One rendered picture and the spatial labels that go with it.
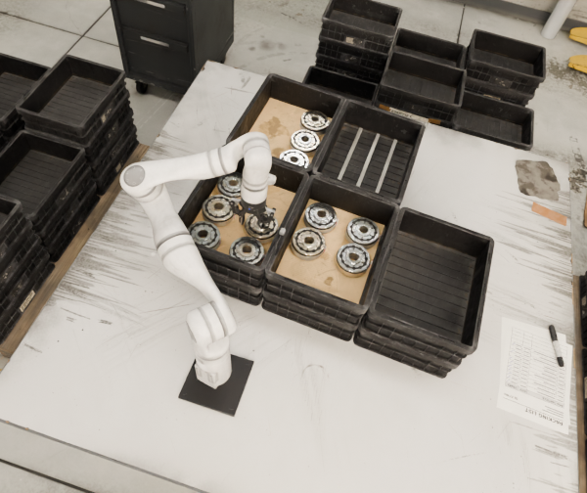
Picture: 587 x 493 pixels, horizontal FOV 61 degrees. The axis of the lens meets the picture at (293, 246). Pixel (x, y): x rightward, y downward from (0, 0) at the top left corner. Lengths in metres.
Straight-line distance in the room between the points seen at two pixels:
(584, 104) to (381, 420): 3.08
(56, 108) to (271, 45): 1.70
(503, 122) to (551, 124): 0.87
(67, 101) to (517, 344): 2.09
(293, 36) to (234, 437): 2.96
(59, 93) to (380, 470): 2.06
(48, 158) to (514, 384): 2.04
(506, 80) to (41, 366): 2.51
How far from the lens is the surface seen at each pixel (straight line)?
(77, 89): 2.61
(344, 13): 3.19
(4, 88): 2.88
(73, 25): 3.91
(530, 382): 1.73
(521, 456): 1.64
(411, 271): 1.59
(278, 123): 1.89
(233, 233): 1.56
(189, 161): 1.32
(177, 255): 1.24
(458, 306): 1.58
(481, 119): 2.93
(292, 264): 1.51
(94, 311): 1.62
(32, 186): 2.39
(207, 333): 1.18
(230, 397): 1.45
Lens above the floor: 2.11
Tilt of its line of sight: 56 degrees down
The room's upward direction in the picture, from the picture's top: 11 degrees clockwise
